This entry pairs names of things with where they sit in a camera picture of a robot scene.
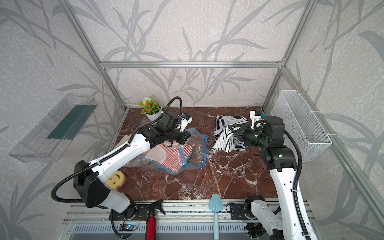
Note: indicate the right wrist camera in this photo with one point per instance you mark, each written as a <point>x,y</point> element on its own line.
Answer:
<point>257,118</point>

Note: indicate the clear plastic wall shelf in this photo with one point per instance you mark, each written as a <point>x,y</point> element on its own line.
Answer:
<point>49,139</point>

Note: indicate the red spray bottle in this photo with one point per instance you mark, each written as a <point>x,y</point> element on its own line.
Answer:
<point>151,223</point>

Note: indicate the solid green garment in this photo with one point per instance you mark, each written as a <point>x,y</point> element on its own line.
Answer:
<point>187,167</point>

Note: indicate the clear vacuum bag blue zipper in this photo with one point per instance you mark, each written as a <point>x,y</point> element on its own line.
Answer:
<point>197,140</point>

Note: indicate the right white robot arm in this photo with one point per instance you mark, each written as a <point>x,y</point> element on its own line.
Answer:
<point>282,156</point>

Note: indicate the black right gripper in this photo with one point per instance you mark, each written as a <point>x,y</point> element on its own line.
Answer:
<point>244,128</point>

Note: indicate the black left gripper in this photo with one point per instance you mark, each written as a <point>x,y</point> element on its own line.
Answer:
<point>185,135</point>

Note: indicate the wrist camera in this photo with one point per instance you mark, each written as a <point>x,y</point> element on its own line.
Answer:
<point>185,120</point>
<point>257,118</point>

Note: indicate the yellow smiley sponge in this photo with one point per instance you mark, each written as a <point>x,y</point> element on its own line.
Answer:
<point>116,180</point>

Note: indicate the light blue garden trowel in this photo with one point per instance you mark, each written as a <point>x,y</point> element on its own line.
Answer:
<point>216,206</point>

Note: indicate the red striped garment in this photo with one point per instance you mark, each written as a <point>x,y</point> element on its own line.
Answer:
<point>171,157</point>

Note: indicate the white pot with plant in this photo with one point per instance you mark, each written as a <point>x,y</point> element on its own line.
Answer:
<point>150,107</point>

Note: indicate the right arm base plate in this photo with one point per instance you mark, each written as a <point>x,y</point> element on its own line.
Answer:
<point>237,212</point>

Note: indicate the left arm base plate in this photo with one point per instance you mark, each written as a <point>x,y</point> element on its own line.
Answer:
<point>135,213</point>

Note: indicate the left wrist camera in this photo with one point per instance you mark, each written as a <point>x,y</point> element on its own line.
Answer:
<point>185,120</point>

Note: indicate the black striped garment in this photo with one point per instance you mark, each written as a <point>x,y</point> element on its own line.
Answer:
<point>226,138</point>

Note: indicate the white wire wall basket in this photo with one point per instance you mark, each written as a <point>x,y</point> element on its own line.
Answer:
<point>302,124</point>

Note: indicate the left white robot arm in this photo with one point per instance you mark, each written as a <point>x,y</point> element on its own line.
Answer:
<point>90,178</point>

